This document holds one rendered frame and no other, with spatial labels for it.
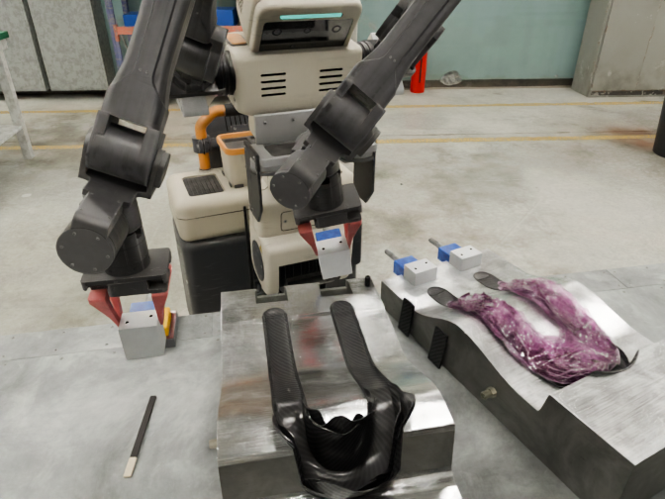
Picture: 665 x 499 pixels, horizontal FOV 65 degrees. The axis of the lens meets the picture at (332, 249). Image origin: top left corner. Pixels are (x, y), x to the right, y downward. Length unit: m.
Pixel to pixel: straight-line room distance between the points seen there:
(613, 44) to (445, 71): 1.70
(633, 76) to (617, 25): 0.60
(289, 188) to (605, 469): 0.50
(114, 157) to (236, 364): 0.33
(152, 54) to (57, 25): 5.65
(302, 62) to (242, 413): 0.72
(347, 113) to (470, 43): 5.73
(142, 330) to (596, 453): 0.58
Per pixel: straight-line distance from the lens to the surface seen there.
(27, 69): 6.49
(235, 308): 0.85
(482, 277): 1.02
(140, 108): 0.61
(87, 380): 0.93
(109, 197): 0.61
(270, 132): 1.10
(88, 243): 0.59
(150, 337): 0.74
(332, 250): 0.82
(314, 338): 0.79
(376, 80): 0.69
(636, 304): 1.16
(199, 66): 0.95
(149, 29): 0.62
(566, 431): 0.73
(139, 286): 0.69
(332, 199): 0.76
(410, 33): 0.71
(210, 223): 1.45
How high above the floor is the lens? 1.39
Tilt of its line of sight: 30 degrees down
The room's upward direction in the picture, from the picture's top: straight up
